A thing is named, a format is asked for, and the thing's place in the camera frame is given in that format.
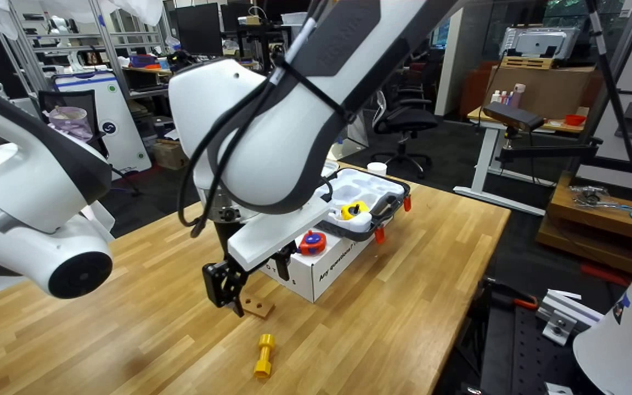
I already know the aluminium extrusion bracket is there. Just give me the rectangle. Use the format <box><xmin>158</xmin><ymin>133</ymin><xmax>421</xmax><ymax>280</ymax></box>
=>
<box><xmin>535</xmin><ymin>286</ymin><xmax>606</xmax><ymax>346</ymax></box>

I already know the yellow tape measure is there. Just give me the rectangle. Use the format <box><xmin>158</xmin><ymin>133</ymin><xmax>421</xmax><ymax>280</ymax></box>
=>
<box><xmin>340</xmin><ymin>199</ymin><xmax>372</xmax><ymax>222</ymax></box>

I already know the low wooden shelf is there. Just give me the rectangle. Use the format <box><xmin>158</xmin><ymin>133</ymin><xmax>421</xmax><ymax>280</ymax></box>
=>
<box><xmin>535</xmin><ymin>174</ymin><xmax>632</xmax><ymax>277</ymax></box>

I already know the grey plastic tool case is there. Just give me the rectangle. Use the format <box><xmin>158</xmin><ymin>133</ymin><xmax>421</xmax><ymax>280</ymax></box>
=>
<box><xmin>315</xmin><ymin>165</ymin><xmax>414</xmax><ymax>247</ymax></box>

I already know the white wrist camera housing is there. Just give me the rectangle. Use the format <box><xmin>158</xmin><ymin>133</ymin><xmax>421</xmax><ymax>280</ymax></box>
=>
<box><xmin>227</xmin><ymin>196</ymin><xmax>333</xmax><ymax>270</ymax></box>

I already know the small brown cardboard box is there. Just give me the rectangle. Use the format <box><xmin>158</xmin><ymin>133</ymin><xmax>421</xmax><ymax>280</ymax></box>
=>
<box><xmin>149</xmin><ymin>136</ymin><xmax>187</xmax><ymax>174</ymax></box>

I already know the orange-handled black tool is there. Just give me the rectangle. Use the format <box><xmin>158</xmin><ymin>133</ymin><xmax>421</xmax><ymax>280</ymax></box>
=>
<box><xmin>486</xmin><ymin>277</ymin><xmax>544</xmax><ymax>314</ymax></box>

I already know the white cardboard box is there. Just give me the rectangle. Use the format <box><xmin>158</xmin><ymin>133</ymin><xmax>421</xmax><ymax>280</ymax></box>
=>
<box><xmin>259</xmin><ymin>230</ymin><xmax>378</xmax><ymax>303</ymax></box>

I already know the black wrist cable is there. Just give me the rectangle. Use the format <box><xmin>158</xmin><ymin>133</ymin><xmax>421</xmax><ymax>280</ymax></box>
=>
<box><xmin>174</xmin><ymin>58</ymin><xmax>349</xmax><ymax>242</ymax></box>

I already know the black perforated breadboard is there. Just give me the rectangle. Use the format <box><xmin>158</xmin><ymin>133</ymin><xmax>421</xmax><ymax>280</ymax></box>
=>
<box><xmin>476</xmin><ymin>303</ymin><xmax>589</xmax><ymax>395</ymax></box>

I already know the white plastic cup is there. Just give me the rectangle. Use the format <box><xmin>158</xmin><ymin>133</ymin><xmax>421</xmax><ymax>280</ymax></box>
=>
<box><xmin>364</xmin><ymin>161</ymin><xmax>391</xmax><ymax>179</ymax></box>

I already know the black office chair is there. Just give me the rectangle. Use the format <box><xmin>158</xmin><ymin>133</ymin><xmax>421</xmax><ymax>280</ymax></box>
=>
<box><xmin>372</xmin><ymin>85</ymin><xmax>444</xmax><ymax>183</ymax></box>

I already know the white-legged wooden desk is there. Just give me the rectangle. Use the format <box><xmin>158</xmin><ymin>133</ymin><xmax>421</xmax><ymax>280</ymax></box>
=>
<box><xmin>453</xmin><ymin>101</ymin><xmax>604</xmax><ymax>219</ymax></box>

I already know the white cabinet with logo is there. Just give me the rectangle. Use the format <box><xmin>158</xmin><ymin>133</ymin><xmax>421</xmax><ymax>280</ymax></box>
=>
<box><xmin>50</xmin><ymin>70</ymin><xmax>154</xmax><ymax>176</ymax></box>

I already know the red blue tape measure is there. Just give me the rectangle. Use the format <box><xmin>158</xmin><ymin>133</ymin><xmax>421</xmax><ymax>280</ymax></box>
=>
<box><xmin>297</xmin><ymin>228</ymin><xmax>330</xmax><ymax>257</ymax></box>

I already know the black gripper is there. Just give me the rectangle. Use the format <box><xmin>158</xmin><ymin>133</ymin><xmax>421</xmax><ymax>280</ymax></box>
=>
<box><xmin>199</xmin><ymin>206</ymin><xmax>298</xmax><ymax>318</ymax></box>

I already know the metal shelving rack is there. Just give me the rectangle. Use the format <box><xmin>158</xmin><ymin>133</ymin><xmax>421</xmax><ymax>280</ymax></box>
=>
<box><xmin>0</xmin><ymin>0</ymin><xmax>171</xmax><ymax>97</ymax></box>

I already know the black flat device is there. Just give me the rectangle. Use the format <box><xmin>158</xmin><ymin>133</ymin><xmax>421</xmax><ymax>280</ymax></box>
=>
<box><xmin>479</xmin><ymin>101</ymin><xmax>550</xmax><ymax>136</ymax></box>

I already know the grey white printer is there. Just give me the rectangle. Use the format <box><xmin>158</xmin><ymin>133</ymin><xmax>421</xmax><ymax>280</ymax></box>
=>
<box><xmin>498</xmin><ymin>22</ymin><xmax>585</xmax><ymax>62</ymax></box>

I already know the black monitor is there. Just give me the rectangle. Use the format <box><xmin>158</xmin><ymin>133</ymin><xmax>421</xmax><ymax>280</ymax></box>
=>
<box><xmin>171</xmin><ymin>0</ymin><xmax>225</xmax><ymax>60</ymax></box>

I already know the purple cloth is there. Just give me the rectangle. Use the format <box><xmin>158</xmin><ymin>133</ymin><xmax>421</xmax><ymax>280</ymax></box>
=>
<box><xmin>46</xmin><ymin>104</ymin><xmax>97</xmax><ymax>143</ymax></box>

